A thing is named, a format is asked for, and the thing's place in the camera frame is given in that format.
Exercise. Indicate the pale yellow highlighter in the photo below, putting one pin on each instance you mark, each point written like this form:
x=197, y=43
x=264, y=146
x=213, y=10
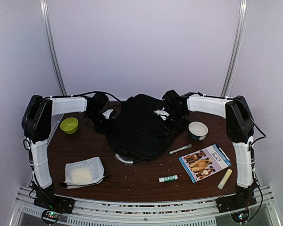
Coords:
x=224, y=179

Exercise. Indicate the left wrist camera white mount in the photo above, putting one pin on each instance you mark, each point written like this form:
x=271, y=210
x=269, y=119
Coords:
x=108, y=113

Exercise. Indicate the white green glue stick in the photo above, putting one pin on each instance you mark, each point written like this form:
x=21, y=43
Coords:
x=168, y=178

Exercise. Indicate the white pouch with zipper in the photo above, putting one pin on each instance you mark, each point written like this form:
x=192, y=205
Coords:
x=83, y=173

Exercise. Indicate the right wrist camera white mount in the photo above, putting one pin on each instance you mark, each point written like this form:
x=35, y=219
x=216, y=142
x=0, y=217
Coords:
x=162, y=113

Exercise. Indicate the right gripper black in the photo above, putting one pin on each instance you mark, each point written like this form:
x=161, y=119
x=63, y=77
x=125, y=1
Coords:
x=163, y=128

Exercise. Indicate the left aluminium frame post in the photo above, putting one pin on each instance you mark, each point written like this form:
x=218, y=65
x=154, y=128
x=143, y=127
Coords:
x=50, y=40

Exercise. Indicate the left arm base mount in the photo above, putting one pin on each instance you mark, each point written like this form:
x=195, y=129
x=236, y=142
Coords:
x=56, y=203

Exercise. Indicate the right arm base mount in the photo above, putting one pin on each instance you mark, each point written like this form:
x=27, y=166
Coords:
x=231, y=203

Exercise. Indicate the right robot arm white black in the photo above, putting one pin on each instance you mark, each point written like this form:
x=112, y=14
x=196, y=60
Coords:
x=240, y=127

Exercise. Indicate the white blue ceramic bowl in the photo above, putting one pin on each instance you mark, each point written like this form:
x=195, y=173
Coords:
x=197, y=131

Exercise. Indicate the dog picture book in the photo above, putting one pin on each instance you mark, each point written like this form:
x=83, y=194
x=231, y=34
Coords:
x=205, y=162

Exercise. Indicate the aluminium frame post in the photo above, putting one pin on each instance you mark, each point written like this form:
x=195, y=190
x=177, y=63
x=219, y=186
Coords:
x=238, y=41
x=50, y=40

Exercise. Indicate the right aluminium frame post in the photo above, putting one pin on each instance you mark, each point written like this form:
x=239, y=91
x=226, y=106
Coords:
x=238, y=41

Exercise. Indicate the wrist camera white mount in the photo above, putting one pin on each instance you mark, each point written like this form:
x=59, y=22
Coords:
x=162, y=113
x=108, y=113

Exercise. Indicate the lime green bowl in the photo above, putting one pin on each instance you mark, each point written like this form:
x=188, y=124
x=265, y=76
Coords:
x=69, y=125

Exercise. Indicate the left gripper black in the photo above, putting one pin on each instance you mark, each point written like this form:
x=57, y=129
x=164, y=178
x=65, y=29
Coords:
x=108, y=127

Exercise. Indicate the black student backpack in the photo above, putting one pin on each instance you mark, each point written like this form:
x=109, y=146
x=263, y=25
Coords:
x=136, y=134

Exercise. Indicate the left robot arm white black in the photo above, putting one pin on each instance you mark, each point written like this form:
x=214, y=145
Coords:
x=36, y=124

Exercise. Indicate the green capped white marker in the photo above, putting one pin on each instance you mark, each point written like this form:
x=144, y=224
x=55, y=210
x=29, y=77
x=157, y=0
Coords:
x=179, y=149

